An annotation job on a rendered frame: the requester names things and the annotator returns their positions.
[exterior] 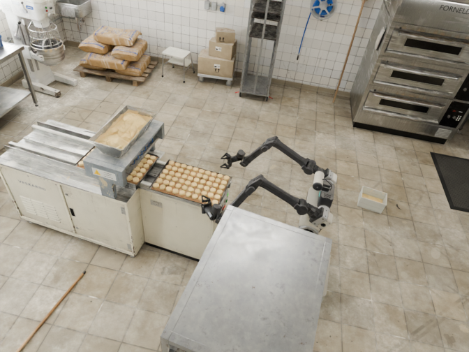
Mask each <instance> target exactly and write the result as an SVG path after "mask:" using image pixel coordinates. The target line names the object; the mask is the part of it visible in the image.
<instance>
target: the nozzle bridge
mask: <svg viewBox="0 0 469 352"><path fill-rule="evenodd" d="M164 137H165V129H164V122H160V121H157V120H154V119H153V120H152V122H151V124H150V125H149V128H148V129H147V130H146V131H145V132H144V133H143V134H142V135H141V136H140V137H139V138H138V139H137V141H136V142H135V143H134V144H133V145H132V146H131V148H130V149H129V150H128V151H127V152H126V153H125V154H124V155H123V156H122V157H121V158H117V157H115V156H110V155H107V154H103V153H102V152H101V151H100V150H99V149H98V148H95V149H94V150H93V151H92V152H91V153H90V154H89V155H88V156H87V157H86V158H85V159H84V160H83V164H84V169H85V172H86V175H87V176H89V177H93V178H96V179H98V181H99V184H100V190H101V193H102V196H106V197H108V198H113V199H115V198H116V197H117V190H116V186H115V184H116V185H119V186H122V187H125V186H126V184H127V179H126V178H127V177H128V176H129V175H130V173H131V172H132V171H133V170H134V168H135V167H136V166H137V164H138V163H139V162H140V161H141V160H142V159H143V158H144V156H145V155H146V154H147V152H148V151H149V150H151V151H154V150H155V149H156V148H155V143H156V141H157V140H158V139H164ZM152 139H153V142H152ZM149 142H152V143H149ZM148 143H149V147H146V151H145V149H144V148H145V146H148V145H147V144H148ZM142 150H144V152H142V155H141V153H140V152H141V151H142ZM138 154H139V155H141V156H139V159H138V160H135V164H134V163H133V160H134V159H137V156H138ZM131 163H132V164H133V165H131V167H129V165H130V164H131Z"/></svg>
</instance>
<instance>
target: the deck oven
mask: <svg viewBox="0 0 469 352"><path fill-rule="evenodd" d="M387 23H388V25H387ZM386 25H387V26H386ZM383 27H386V29H385V32H384V34H383V36H382V38H381V41H380V44H379V46H378V49H377V50H376V49H375V42H376V41H377V38H378V35H379V34H380V32H381V31H382V28H383ZM350 105H351V112H352V125H353V127H356V128H360V129H366V130H370V131H377V132H381V133H388V134H392V135H399V136H403V137H407V138H414V139H418V140H425V141H429V142H435V143H439V144H445V142H446V140H452V138H453V137H454V135H455V134H456V132H457V131H458V129H459V127H460V126H461V125H462V123H463V121H464V120H465V118H466V117H467V116H468V114H469V0H383V2H382V5H381V7H380V11H379V13H378V16H377V19H376V21H375V24H374V27H373V31H372V33H371V36H370V38H369V41H368V44H367V46H366V50H365V52H364V56H363V58H362V61H361V64H360V66H359V69H358V71H357V75H356V77H355V81H354V83H353V85H352V89H351V91H350Z"/></svg>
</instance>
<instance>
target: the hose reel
mask: <svg viewBox="0 0 469 352"><path fill-rule="evenodd" d="M336 9H337V0H311V3H310V11H311V12H310V15H309V17H308V20H307V23H306V27H307V24H308V21H309V18H310V16H311V14H312V16H313V17H314V18H316V19H318V20H320V21H323V20H326V19H328V18H330V17H331V16H332V15H333V14H334V13H335V12H336ZM319 17H320V18H319ZM324 17H326V18H324ZM306 27H305V30H304V34H305V31H306ZM304 34H303V36H302V40H301V44H300V47H299V52H300V49H301V46H302V41H303V38H304ZM298 58H299V53H298V55H297V60H298Z"/></svg>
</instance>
